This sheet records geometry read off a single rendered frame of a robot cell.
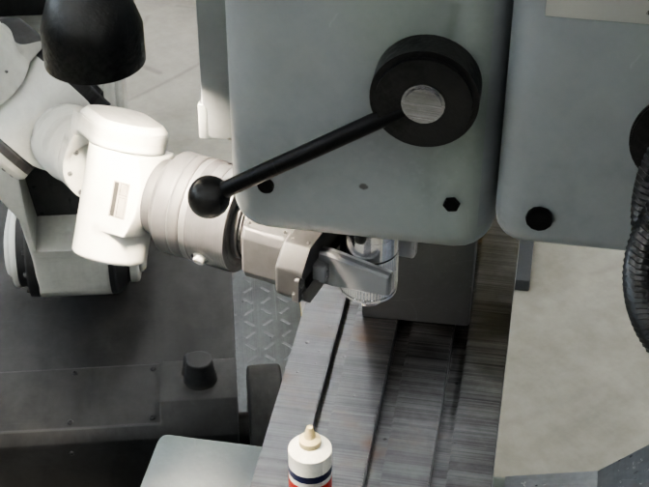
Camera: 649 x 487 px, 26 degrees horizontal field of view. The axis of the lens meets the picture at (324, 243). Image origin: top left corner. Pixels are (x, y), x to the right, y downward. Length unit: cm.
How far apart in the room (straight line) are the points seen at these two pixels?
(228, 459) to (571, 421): 138
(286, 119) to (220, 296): 122
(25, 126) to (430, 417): 50
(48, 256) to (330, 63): 112
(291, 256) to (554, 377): 184
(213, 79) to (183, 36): 303
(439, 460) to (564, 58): 64
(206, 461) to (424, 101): 72
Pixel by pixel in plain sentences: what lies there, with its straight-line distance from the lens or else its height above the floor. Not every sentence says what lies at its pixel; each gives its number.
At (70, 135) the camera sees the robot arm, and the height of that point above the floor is 125.
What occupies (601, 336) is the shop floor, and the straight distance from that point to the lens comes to 301.
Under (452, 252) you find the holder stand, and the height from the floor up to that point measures 102.
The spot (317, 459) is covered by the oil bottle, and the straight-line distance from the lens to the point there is 129.
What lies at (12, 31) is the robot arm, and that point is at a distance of 143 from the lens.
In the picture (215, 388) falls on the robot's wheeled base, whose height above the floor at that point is 61.
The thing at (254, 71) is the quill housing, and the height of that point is 145.
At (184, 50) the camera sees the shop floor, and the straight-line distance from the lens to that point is 400.
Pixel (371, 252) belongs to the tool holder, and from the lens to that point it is 110.
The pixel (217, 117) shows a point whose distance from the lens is 106.
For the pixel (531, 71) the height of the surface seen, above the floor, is 148.
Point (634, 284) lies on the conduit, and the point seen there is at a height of 144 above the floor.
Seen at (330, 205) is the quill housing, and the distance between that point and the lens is 98.
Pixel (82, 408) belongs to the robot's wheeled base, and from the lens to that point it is 196.
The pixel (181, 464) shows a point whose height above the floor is 84.
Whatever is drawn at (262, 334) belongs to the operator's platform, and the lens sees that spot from 234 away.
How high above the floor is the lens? 191
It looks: 37 degrees down
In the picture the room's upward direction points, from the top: straight up
